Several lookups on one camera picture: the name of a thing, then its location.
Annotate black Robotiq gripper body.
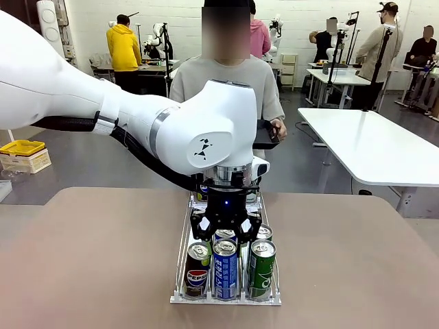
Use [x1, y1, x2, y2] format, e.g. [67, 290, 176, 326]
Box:
[204, 186, 253, 231]

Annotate black plastic serving tray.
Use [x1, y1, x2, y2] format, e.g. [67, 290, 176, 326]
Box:
[252, 119, 281, 151]

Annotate person's left forearm grey sleeve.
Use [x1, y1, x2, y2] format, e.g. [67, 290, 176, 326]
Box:
[261, 97, 286, 123]

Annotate person in grey sweatshirt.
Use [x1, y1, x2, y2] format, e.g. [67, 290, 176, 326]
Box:
[169, 0, 286, 145]

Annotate person in pink top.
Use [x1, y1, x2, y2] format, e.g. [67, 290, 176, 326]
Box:
[249, 0, 272, 60]

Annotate person in yellow hoodie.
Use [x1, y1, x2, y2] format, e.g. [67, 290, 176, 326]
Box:
[105, 14, 143, 94]

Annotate person in black shirt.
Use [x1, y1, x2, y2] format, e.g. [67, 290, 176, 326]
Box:
[309, 17, 340, 64]

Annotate person in beige coat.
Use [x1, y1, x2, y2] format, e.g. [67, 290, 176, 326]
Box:
[355, 1, 404, 111]

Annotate seated person in black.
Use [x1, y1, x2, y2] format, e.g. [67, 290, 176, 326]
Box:
[403, 25, 439, 107]

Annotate person's left hand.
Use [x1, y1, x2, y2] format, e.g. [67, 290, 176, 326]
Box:
[269, 118, 288, 143]

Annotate blue Pocari Sweat can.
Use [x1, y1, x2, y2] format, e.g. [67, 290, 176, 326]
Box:
[214, 228, 238, 243]
[212, 239, 239, 302]

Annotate clear can dispenser rack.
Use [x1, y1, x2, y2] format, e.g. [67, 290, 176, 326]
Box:
[169, 190, 283, 306]

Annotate large white table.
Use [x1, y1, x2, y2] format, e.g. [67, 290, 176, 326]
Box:
[296, 108, 439, 220]

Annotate white drawer cabinet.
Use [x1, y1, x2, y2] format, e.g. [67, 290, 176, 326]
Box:
[280, 53, 299, 92]

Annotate grey workshop table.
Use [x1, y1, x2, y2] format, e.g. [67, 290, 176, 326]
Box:
[89, 58, 181, 97]

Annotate small white table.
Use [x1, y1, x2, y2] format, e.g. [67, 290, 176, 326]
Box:
[305, 68, 372, 110]

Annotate black tripod stand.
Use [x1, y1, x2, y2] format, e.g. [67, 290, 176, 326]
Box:
[361, 24, 394, 113]
[324, 29, 346, 108]

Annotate white plastic crate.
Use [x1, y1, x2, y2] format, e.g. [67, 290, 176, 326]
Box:
[0, 148, 53, 176]

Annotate yellow plastic basket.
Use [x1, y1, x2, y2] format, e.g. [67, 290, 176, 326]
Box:
[0, 140, 47, 159]

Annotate clear plastic container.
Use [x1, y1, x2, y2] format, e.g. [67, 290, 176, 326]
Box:
[0, 169, 25, 183]

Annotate white standing air conditioner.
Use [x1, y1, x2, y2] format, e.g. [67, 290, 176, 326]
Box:
[35, 0, 67, 60]

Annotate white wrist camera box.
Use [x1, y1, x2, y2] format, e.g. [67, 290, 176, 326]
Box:
[252, 157, 271, 180]

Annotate black corrugated cable hose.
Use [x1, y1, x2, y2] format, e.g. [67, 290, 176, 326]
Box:
[32, 115, 206, 193]

